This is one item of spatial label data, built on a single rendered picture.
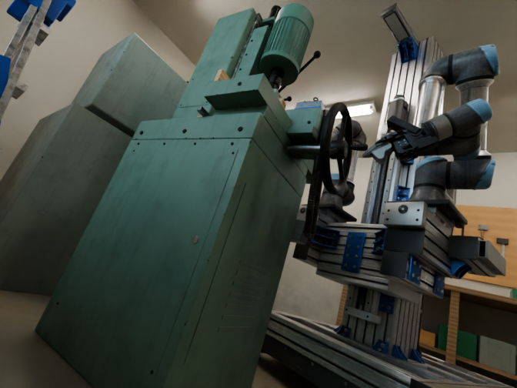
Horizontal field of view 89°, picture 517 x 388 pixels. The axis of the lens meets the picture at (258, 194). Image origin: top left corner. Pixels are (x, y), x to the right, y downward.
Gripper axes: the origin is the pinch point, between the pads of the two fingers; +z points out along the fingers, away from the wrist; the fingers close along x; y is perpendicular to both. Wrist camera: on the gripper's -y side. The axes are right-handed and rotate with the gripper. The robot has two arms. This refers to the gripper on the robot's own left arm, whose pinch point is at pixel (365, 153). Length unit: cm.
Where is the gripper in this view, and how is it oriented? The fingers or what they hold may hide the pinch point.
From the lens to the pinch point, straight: 99.2
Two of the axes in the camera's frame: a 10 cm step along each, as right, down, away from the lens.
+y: 1.8, 8.4, -5.1
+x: 4.5, 3.9, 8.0
